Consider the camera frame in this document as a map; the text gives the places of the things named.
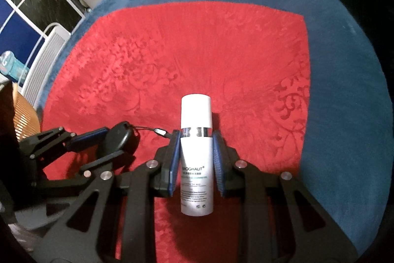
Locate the orange mesh basket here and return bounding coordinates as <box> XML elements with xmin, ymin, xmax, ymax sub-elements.
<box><xmin>12</xmin><ymin>83</ymin><xmax>41</xmax><ymax>141</ymax></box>

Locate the black car key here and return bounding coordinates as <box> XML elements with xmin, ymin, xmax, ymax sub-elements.
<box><xmin>98</xmin><ymin>122</ymin><xmax>172</xmax><ymax>156</ymax></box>

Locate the white cylindrical bottle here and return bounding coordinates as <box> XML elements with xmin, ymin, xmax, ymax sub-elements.
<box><xmin>180</xmin><ymin>94</ymin><xmax>214</xmax><ymax>217</ymax></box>

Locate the blue velvet blanket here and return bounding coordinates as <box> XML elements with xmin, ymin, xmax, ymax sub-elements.
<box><xmin>41</xmin><ymin>0</ymin><xmax>393</xmax><ymax>254</ymax></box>

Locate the red patterned cloth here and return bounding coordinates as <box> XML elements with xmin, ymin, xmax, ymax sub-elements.
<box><xmin>41</xmin><ymin>0</ymin><xmax>312</xmax><ymax>263</ymax></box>

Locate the white panel heater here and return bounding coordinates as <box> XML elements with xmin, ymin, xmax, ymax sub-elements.
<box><xmin>17</xmin><ymin>23</ymin><xmax>71</xmax><ymax>109</ymax></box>

